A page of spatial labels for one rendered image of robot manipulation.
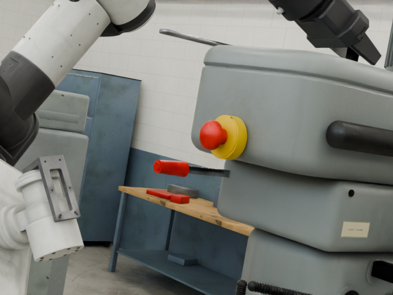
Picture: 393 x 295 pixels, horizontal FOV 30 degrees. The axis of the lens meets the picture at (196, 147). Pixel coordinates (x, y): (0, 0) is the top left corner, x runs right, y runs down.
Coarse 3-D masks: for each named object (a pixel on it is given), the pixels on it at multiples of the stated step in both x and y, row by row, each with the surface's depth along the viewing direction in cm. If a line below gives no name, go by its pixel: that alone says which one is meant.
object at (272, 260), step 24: (264, 240) 112; (288, 240) 109; (264, 264) 111; (288, 264) 108; (312, 264) 105; (336, 264) 105; (360, 264) 107; (288, 288) 107; (312, 288) 105; (336, 288) 105; (360, 288) 108; (384, 288) 112
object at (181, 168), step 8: (160, 160) 105; (168, 160) 106; (160, 168) 105; (168, 168) 106; (176, 168) 106; (184, 168) 107; (192, 168) 109; (200, 168) 110; (208, 168) 111; (184, 176) 108; (224, 176) 114
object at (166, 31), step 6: (162, 30) 106; (168, 30) 105; (174, 36) 108; (180, 36) 107; (186, 36) 107; (192, 36) 108; (198, 42) 110; (204, 42) 110; (210, 42) 110; (216, 42) 111
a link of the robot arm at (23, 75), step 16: (16, 64) 112; (32, 64) 112; (0, 80) 108; (16, 80) 111; (32, 80) 112; (48, 80) 114; (0, 96) 108; (16, 96) 111; (32, 96) 112; (48, 96) 116; (0, 112) 109; (16, 112) 112; (32, 112) 114; (0, 128) 111; (16, 128) 113; (0, 144) 113; (16, 144) 114
